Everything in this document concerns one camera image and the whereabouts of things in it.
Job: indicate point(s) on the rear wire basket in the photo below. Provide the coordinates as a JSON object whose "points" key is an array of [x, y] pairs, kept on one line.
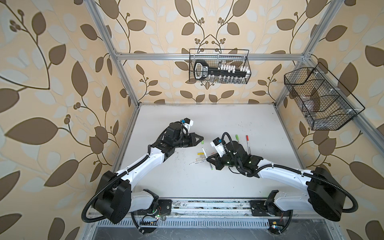
{"points": [[234, 57]]}

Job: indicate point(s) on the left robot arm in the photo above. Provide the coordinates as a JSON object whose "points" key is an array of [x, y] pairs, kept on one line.
{"points": [[114, 197]]}

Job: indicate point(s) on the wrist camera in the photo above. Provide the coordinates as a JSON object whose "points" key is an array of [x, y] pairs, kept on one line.
{"points": [[219, 147], [187, 123]]}

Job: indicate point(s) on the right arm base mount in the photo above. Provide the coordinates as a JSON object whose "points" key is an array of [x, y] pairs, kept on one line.
{"points": [[260, 208]]}

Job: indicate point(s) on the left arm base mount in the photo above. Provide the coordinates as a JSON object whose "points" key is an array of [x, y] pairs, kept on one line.
{"points": [[161, 207]]}

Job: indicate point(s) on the white pen with black print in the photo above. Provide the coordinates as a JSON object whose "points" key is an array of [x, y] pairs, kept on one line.
{"points": [[198, 162]]}

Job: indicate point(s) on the black tool with sockets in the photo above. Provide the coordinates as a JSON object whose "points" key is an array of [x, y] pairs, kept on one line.
{"points": [[202, 70]]}

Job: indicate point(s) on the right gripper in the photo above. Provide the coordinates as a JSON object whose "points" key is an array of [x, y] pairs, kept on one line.
{"points": [[216, 161]]}

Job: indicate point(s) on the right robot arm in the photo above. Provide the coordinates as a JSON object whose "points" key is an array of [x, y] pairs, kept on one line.
{"points": [[316, 190]]}

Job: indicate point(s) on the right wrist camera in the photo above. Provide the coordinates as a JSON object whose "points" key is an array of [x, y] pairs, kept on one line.
{"points": [[219, 147]]}

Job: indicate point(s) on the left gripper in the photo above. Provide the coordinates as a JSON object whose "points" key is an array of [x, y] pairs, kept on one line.
{"points": [[192, 141]]}

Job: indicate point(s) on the side wire basket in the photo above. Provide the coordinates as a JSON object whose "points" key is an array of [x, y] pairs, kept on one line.
{"points": [[326, 103]]}

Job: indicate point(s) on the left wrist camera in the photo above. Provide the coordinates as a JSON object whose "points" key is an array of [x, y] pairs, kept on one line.
{"points": [[187, 123]]}

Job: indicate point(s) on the red white pen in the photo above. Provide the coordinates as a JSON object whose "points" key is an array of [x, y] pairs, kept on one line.
{"points": [[249, 148]]}

